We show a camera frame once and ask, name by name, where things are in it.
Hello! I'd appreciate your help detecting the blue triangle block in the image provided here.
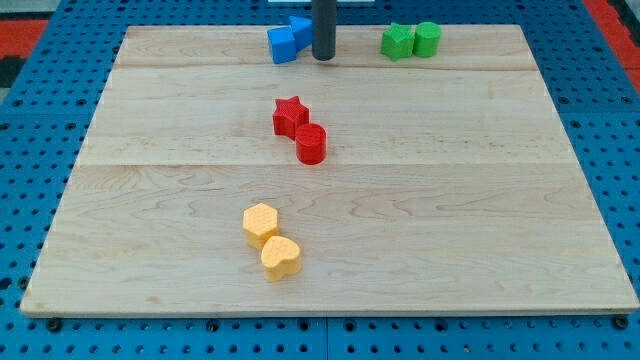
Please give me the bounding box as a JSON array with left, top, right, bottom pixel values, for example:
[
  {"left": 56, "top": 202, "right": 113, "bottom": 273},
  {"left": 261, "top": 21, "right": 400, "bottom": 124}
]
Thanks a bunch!
[{"left": 289, "top": 16, "right": 313, "bottom": 52}]

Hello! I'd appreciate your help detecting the red cylinder block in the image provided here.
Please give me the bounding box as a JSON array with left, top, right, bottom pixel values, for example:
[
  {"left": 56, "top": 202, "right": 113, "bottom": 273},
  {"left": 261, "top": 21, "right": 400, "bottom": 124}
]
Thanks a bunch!
[{"left": 295, "top": 123, "right": 327, "bottom": 165}]

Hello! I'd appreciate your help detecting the yellow hexagon block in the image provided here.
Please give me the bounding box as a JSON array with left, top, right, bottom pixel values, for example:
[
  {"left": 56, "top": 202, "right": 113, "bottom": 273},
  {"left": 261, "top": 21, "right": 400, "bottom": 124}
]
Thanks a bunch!
[{"left": 242, "top": 203, "right": 279, "bottom": 250}]

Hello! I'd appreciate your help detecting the red star block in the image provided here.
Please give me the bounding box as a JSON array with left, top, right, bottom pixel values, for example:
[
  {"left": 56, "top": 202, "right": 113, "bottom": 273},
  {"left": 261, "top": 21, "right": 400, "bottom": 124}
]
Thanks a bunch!
[{"left": 272, "top": 96, "right": 310, "bottom": 140}]

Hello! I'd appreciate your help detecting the yellow heart block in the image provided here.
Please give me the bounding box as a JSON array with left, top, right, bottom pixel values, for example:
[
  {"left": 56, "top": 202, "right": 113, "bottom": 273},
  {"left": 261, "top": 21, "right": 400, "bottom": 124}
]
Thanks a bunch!
[{"left": 260, "top": 236, "right": 302, "bottom": 282}]

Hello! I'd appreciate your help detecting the light wooden board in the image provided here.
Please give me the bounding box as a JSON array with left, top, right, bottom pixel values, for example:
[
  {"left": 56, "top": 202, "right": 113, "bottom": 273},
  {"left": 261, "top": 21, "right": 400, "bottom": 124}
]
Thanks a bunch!
[{"left": 21, "top": 25, "right": 639, "bottom": 318}]

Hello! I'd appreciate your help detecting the blue cube block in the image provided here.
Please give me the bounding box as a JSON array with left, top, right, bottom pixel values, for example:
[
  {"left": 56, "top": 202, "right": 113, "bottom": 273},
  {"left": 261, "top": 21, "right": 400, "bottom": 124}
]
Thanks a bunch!
[{"left": 267, "top": 26, "right": 297, "bottom": 64}]

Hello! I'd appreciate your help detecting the green star block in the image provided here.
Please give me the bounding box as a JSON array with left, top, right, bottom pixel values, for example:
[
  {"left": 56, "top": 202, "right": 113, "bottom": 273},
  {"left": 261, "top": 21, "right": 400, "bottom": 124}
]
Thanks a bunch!
[{"left": 380, "top": 22, "right": 415, "bottom": 61}]

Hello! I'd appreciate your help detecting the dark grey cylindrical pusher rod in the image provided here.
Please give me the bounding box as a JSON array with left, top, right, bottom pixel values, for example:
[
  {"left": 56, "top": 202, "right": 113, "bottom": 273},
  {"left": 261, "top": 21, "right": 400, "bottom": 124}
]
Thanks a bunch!
[{"left": 312, "top": 0, "right": 337, "bottom": 61}]

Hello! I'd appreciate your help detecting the green cylinder block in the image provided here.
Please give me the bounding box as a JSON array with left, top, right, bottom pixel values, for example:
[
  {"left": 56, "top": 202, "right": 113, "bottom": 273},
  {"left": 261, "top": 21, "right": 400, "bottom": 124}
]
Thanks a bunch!
[{"left": 413, "top": 22, "right": 442, "bottom": 58}]

